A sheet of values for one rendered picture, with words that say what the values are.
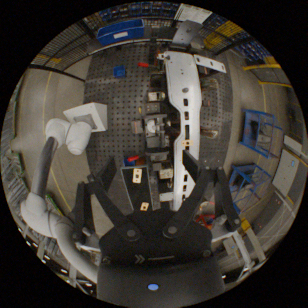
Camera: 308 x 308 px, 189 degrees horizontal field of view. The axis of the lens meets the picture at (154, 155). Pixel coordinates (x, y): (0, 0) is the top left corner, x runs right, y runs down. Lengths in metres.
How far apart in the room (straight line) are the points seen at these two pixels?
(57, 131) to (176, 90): 0.77
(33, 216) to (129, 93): 1.05
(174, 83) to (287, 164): 7.93
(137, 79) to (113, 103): 0.30
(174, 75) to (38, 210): 0.97
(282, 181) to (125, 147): 8.38
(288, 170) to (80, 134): 8.53
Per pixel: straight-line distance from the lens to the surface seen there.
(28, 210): 0.54
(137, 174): 0.55
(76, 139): 0.75
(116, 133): 0.98
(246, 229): 7.65
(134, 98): 0.95
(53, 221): 0.49
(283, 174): 8.20
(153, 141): 0.49
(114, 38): 0.85
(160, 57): 0.50
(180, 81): 0.70
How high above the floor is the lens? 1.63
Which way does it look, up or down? 68 degrees down
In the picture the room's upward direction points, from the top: 169 degrees clockwise
